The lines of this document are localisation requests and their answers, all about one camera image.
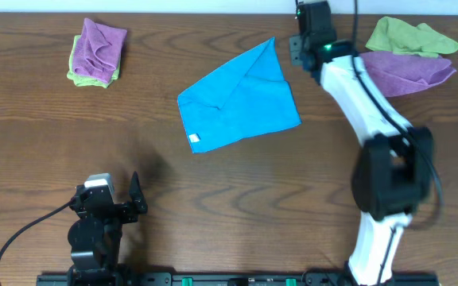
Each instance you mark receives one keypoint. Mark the folded purple cloth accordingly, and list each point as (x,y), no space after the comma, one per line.
(97,53)

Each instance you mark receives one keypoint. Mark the crumpled purple cloth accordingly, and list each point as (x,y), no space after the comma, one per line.
(395,75)

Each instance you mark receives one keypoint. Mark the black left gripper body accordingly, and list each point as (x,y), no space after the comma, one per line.
(118,210)

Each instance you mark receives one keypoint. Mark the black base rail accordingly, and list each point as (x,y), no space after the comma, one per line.
(213,280)

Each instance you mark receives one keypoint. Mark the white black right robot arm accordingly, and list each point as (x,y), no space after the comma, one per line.
(394,170)

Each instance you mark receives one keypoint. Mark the white cloth label tag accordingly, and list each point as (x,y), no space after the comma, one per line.
(194,138)

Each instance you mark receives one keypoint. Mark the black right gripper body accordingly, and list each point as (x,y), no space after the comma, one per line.
(316,22)

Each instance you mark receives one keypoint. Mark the folded green cloth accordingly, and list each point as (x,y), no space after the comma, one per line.
(85,81)

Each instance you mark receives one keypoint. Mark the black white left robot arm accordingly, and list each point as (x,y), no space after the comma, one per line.
(96,237)

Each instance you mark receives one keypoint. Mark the blue microfibre cloth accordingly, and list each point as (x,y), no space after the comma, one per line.
(246,97)

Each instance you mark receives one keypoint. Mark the crumpled green cloth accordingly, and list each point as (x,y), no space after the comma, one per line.
(399,37)

